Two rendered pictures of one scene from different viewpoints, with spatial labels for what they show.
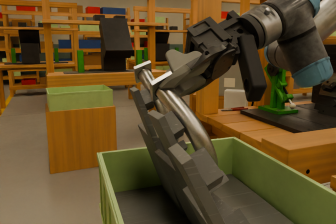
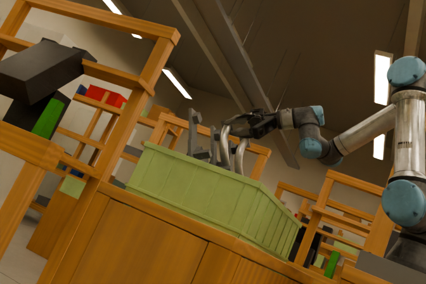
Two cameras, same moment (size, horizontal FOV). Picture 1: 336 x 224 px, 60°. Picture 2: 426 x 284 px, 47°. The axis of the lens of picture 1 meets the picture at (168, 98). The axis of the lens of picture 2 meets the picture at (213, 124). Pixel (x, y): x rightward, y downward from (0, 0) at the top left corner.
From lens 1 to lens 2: 1.56 m
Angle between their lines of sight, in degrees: 52
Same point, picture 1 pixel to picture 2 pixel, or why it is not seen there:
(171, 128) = (214, 132)
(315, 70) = (303, 142)
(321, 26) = (343, 137)
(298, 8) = (304, 111)
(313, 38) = (307, 127)
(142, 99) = (231, 144)
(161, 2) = not seen: outside the picture
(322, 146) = not seen: hidden behind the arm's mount
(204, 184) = (191, 115)
